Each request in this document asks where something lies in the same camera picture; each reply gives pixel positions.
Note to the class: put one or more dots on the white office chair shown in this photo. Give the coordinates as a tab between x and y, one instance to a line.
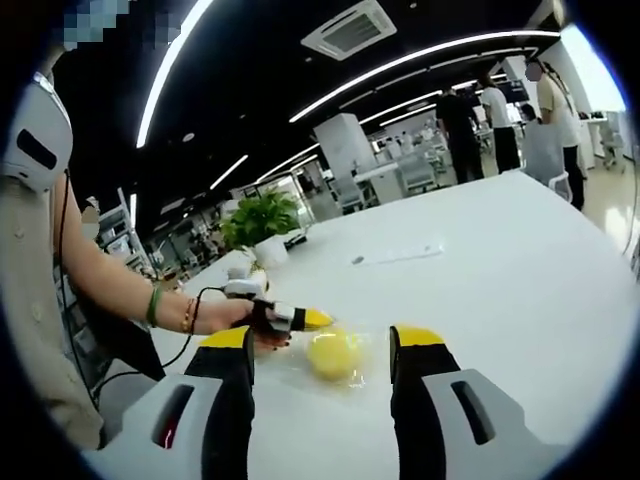
352	192
417	175
612	147

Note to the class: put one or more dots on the ceiling air conditioner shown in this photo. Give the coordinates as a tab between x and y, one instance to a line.
350	35

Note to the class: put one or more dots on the white plant pot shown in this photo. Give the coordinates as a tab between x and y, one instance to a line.
271	251

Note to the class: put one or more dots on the ceiling light strip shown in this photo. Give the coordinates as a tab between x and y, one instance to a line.
170	75
425	62

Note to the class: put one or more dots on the white chest-worn device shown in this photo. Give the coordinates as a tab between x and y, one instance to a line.
35	125

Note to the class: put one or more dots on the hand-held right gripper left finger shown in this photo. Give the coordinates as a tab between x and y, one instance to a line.
150	430

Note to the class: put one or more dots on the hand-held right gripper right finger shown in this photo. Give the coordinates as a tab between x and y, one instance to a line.
465	430

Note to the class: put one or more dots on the person's left hand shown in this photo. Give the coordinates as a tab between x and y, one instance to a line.
225	316

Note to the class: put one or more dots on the person's beige shirt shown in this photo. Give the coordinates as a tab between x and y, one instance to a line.
30	300

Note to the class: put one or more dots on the far yellow sponge in wrapper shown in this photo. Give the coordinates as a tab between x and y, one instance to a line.
367	372

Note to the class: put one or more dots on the yellow round silicone block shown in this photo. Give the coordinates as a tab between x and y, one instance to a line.
335	355

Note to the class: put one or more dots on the green potted plant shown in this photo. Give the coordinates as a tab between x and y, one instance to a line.
260	215

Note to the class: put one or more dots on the clear flat packet on table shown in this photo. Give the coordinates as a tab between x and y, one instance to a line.
407	252

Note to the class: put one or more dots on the grey mesh office chair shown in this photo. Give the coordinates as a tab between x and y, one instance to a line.
545	155

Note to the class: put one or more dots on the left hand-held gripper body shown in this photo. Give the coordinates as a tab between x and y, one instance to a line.
247	289

